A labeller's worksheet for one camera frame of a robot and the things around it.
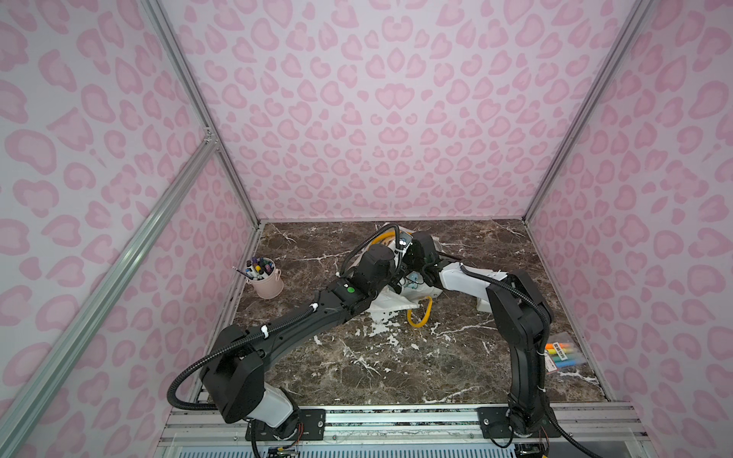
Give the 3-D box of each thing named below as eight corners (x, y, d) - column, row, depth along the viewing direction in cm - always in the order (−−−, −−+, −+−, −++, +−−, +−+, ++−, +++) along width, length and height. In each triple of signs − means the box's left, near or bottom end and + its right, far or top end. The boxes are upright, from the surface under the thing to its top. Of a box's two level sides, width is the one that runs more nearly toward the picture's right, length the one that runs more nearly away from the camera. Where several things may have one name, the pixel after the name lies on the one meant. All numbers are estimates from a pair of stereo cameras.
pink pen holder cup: (256, 299, 100) (241, 276, 89) (262, 278, 105) (249, 254, 94) (281, 299, 100) (269, 276, 89) (286, 278, 105) (275, 254, 94)
